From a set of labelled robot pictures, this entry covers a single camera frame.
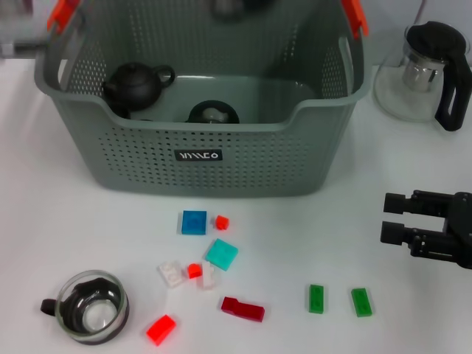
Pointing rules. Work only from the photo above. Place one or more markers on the white narrow brick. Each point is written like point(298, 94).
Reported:
point(207, 277)

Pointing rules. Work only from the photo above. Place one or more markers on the gray perforated storage bin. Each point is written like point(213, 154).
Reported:
point(258, 158)

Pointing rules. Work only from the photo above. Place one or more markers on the bright red slope brick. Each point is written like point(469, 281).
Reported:
point(160, 330)

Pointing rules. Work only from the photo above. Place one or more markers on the small orange-red brick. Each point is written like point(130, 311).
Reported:
point(194, 271)
point(222, 222)

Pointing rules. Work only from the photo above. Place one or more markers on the teal square brick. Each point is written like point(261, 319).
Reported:
point(221, 255)

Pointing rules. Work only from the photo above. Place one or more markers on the glass teacup with black holder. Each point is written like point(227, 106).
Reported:
point(225, 9)
point(214, 112)
point(94, 321)

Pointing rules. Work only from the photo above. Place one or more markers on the glass pitcher with black lid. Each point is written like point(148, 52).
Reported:
point(435, 40)

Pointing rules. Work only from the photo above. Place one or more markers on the blue square brick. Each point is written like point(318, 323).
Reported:
point(193, 222)

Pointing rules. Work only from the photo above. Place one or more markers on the black ceramic teapot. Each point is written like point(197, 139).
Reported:
point(132, 88)

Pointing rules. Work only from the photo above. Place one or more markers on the green rectangular brick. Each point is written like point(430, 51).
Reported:
point(362, 302)
point(317, 298)

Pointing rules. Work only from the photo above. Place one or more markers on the dark red long brick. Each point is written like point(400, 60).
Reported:
point(245, 311)

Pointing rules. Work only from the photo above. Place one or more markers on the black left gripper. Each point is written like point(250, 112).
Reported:
point(258, 3)

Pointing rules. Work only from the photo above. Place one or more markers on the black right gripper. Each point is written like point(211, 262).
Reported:
point(462, 228)

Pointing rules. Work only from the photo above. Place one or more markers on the white square brick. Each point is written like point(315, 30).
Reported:
point(171, 274)

